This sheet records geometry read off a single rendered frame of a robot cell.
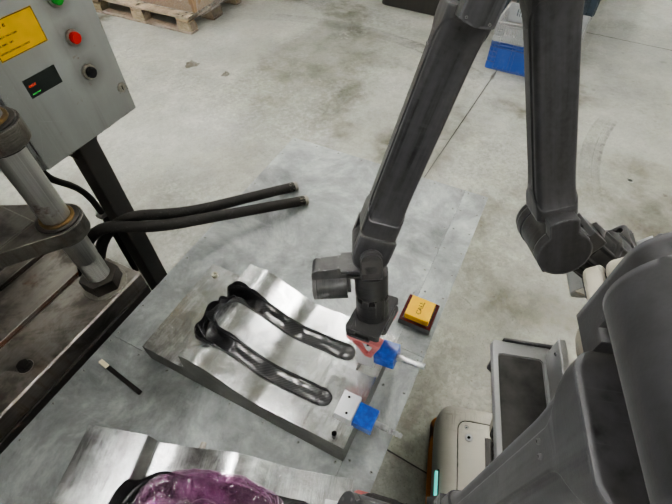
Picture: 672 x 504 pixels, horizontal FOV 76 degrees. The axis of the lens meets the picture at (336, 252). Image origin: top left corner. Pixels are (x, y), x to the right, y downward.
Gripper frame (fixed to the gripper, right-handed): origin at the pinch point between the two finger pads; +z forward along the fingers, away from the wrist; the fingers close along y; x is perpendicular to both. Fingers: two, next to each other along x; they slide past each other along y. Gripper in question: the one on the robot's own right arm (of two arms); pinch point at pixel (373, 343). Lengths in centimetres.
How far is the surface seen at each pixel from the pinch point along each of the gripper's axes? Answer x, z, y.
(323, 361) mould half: -10.2, 7.7, 3.1
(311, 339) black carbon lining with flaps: -15.1, 7.3, -0.6
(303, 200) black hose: -41, 3, -43
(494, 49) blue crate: -34, 37, -317
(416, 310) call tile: 2.2, 11.3, -21.0
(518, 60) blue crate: -16, 44, -317
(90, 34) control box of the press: -79, -46, -23
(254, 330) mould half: -25.5, 2.9, 4.9
